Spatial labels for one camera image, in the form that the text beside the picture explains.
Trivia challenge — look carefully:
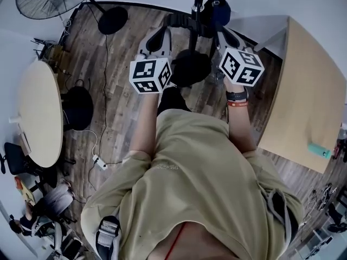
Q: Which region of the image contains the white cable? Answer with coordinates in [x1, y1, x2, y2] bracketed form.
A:
[82, 128, 99, 157]

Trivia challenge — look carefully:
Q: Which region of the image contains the black office chair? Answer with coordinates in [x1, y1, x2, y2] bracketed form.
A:
[0, 142, 28, 176]

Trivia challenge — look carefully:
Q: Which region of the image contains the dark blue bag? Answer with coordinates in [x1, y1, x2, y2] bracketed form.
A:
[203, 0, 232, 28]

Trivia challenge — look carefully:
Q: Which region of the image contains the black router with antennas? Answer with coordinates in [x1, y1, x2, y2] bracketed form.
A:
[30, 37, 65, 62]

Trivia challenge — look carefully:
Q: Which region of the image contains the person's left forearm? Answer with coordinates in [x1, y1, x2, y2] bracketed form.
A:
[129, 92, 159, 157]

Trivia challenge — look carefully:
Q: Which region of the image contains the white desk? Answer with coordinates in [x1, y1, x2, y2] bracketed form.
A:
[294, 225, 343, 257]

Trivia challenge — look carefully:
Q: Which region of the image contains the long black cable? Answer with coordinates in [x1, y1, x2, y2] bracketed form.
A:
[87, 33, 108, 192]

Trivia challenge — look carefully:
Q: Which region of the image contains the rectangular wooden table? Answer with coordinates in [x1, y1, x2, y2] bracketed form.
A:
[253, 15, 347, 174]

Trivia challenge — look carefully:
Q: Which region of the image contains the person's right forearm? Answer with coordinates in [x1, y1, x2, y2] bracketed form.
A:
[223, 77, 258, 153]

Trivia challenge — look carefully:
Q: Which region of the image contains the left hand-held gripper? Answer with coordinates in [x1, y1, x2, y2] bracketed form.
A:
[129, 14, 175, 94]

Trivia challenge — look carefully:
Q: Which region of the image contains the black floor fan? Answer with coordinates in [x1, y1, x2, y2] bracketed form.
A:
[15, 0, 129, 36]

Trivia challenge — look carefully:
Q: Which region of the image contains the tangle of cables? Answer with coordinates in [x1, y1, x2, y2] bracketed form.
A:
[305, 182, 337, 211]

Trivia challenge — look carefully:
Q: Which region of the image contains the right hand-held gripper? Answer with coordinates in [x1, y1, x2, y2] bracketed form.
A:
[213, 23, 266, 88]

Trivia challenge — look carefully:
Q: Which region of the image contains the grey harness strap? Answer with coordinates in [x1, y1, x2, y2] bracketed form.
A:
[95, 215, 121, 260]

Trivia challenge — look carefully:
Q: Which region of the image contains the round wooden table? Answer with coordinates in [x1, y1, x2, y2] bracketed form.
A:
[17, 59, 64, 169]

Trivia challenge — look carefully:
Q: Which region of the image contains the brown book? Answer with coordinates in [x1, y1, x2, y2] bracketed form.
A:
[17, 131, 33, 157]

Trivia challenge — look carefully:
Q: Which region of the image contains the red cord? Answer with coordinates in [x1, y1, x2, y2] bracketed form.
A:
[163, 223, 188, 260]

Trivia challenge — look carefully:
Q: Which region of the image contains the black coat stand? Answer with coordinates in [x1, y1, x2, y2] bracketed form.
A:
[165, 0, 235, 55]

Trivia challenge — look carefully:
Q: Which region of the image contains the beige t-shirt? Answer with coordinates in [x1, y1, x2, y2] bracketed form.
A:
[80, 108, 304, 260]

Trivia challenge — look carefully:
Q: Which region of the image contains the black trouser leg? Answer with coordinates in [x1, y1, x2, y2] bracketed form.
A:
[156, 87, 192, 113]

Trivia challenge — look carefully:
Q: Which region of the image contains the white power strip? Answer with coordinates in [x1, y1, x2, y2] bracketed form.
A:
[92, 153, 108, 171]

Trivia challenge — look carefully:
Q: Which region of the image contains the black wristwatch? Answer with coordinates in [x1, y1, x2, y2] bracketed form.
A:
[225, 89, 249, 103]

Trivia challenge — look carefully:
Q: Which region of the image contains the black bag with loop handles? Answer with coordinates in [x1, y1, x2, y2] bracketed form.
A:
[62, 79, 94, 132]

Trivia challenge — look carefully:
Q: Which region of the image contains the teal marker pen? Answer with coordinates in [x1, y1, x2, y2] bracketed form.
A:
[307, 142, 332, 158]

